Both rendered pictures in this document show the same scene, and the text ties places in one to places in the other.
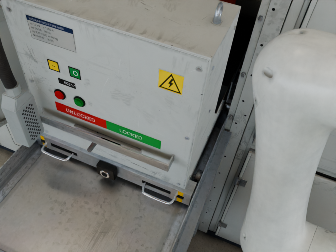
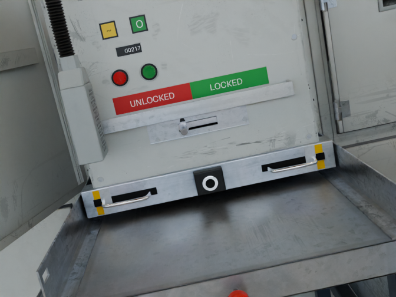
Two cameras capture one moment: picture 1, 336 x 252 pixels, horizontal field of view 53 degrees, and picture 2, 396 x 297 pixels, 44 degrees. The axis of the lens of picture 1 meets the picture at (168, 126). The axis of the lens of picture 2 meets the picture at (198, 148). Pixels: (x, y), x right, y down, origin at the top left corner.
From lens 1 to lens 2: 83 cm
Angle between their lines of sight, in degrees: 38
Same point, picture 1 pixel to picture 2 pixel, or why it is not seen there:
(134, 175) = (248, 164)
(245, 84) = not seen: hidden behind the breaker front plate
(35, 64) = (81, 46)
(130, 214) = (276, 204)
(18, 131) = (86, 129)
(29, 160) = (88, 236)
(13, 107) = (78, 79)
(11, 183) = (82, 255)
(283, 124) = not seen: outside the picture
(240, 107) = not seen: hidden behind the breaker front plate
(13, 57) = (10, 132)
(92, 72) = (161, 8)
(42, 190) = (136, 241)
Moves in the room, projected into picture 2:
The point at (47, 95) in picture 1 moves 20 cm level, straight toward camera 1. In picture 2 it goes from (100, 95) to (169, 88)
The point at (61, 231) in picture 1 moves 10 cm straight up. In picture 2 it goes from (205, 247) to (193, 192)
